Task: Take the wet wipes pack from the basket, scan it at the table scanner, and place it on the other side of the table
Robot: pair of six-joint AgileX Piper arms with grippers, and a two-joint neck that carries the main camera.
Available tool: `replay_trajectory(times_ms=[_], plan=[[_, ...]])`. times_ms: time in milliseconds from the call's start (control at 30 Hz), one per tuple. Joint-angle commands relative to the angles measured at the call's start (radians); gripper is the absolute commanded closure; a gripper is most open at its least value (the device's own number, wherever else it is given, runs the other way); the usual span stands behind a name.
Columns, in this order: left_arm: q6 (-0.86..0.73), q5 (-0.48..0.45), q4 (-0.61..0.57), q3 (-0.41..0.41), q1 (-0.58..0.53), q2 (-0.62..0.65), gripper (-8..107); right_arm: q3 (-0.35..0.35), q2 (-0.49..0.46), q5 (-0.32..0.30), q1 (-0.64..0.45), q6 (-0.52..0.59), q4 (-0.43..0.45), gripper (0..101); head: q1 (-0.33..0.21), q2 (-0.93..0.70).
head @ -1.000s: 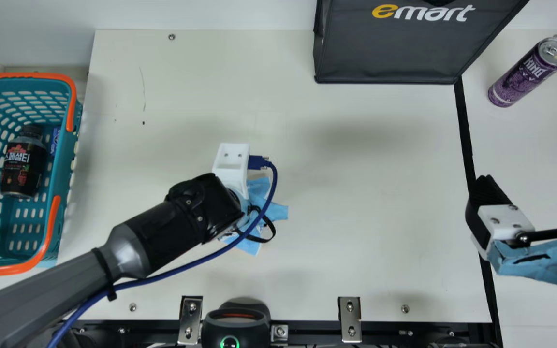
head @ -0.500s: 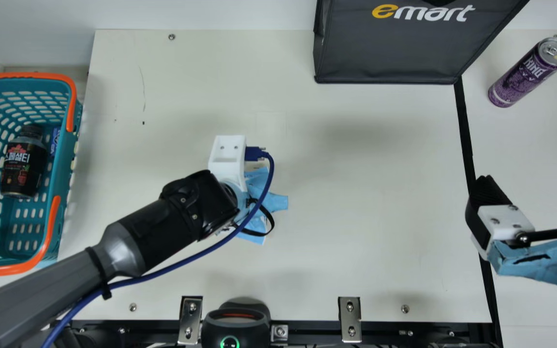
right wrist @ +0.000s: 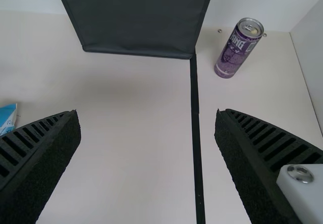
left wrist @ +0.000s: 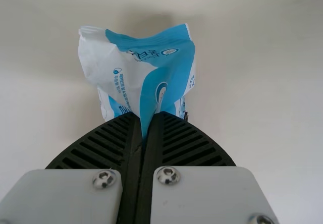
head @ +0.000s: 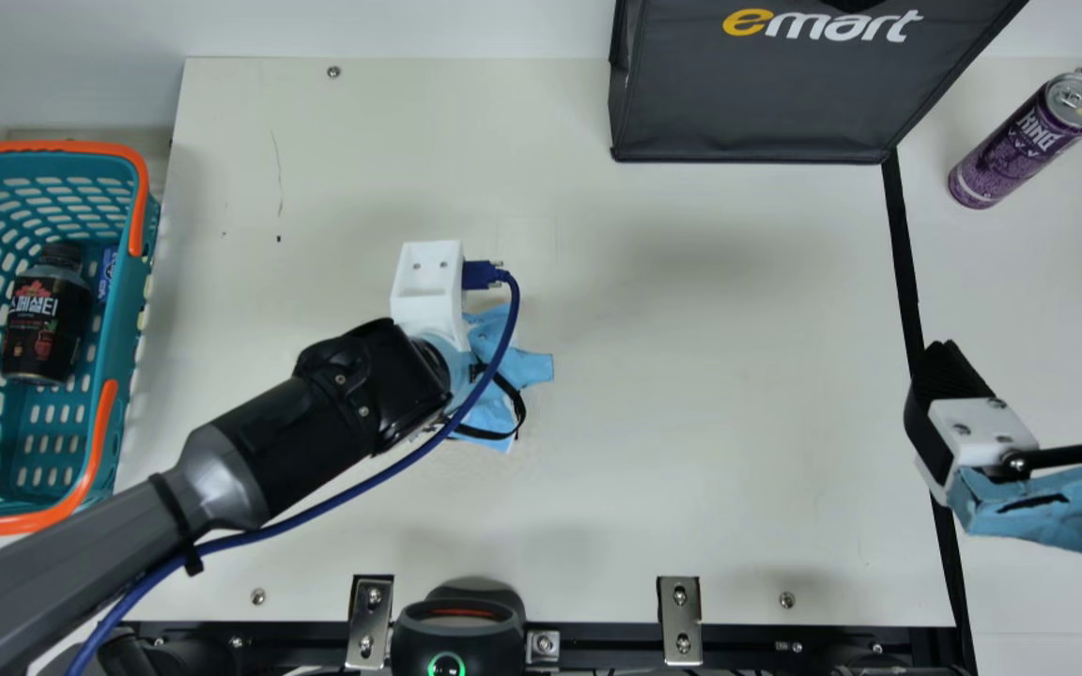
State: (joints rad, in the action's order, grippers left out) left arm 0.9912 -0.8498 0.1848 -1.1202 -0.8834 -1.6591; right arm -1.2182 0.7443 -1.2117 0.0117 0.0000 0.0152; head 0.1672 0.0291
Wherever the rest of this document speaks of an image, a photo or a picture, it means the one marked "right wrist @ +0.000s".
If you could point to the black strip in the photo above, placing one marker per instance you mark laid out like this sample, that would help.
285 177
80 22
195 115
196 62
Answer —
196 133

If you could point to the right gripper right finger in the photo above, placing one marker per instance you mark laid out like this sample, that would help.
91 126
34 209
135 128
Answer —
257 153

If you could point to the purple can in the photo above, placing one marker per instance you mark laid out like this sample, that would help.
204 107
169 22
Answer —
233 52

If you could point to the blue and white wet wipes pack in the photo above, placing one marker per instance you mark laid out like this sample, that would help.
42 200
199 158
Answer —
7 118

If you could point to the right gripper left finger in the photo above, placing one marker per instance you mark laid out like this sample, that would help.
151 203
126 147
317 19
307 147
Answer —
38 153

